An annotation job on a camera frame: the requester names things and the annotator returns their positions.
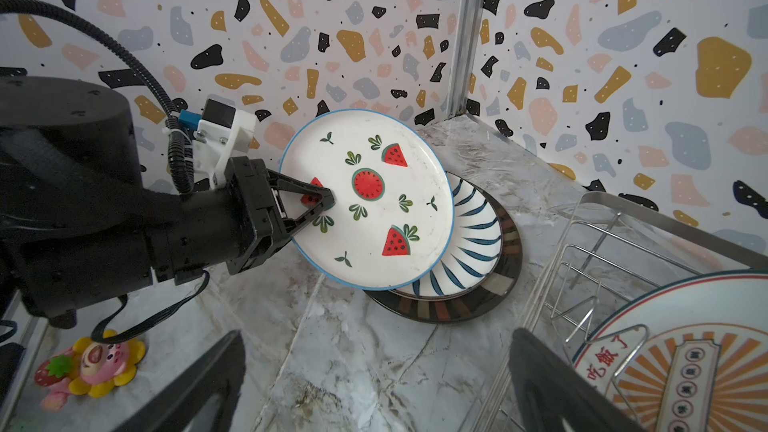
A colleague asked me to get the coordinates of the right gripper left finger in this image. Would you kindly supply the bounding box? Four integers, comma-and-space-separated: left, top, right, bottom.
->
116, 331, 246, 431

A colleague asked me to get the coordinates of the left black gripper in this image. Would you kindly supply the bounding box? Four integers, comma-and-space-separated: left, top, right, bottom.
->
225, 156, 335, 275

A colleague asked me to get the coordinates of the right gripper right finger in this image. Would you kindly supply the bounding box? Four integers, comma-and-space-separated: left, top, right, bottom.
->
508, 328, 641, 432

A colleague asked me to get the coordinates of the brown rimmed cream plate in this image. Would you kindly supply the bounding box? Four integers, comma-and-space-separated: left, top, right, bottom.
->
367, 188, 523, 324

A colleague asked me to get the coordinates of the watermelon pattern plate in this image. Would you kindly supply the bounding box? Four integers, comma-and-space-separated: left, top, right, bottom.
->
279, 109, 455, 291

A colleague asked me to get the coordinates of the orange sunburst plate front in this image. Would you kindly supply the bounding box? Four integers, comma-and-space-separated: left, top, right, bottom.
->
573, 271, 767, 431

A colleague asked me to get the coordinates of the black white striped plate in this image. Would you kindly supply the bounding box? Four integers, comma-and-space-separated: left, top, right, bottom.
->
393, 173, 502, 301

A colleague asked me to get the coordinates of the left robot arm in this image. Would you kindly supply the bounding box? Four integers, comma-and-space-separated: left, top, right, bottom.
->
1, 76, 334, 329

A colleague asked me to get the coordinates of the pink toy figure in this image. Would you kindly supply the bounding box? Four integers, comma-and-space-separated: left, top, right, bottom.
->
34, 337, 147, 412

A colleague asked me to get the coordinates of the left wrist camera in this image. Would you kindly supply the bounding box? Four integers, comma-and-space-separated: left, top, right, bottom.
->
179, 99, 258, 189

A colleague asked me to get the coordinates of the black corrugated cable conduit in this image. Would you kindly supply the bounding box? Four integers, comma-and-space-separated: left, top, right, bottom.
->
0, 0, 196, 196

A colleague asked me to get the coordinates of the wire dish rack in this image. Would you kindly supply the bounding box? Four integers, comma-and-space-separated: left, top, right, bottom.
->
473, 192, 767, 431

